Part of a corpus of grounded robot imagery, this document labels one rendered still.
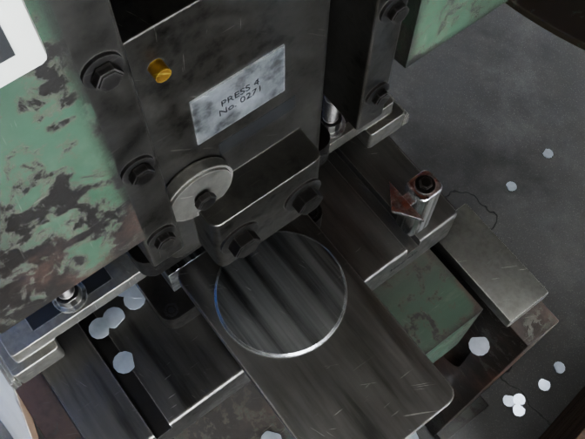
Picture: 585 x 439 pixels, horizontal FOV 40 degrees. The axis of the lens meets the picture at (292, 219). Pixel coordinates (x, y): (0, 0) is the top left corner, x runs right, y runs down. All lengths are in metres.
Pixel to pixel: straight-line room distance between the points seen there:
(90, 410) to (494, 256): 0.47
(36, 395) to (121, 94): 0.60
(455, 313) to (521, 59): 1.08
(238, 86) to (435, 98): 1.32
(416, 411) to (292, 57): 0.35
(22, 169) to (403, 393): 0.47
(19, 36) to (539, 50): 1.75
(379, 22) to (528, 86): 1.40
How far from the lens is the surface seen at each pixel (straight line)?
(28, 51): 0.25
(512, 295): 0.94
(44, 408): 0.93
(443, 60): 1.87
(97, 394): 0.83
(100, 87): 0.35
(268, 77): 0.52
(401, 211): 0.79
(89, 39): 0.34
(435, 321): 0.90
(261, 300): 0.75
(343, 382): 0.74
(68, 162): 0.37
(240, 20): 0.46
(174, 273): 0.77
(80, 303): 0.80
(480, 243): 0.95
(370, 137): 0.89
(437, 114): 1.79
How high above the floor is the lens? 1.50
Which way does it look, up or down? 66 degrees down
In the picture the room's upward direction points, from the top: 1 degrees clockwise
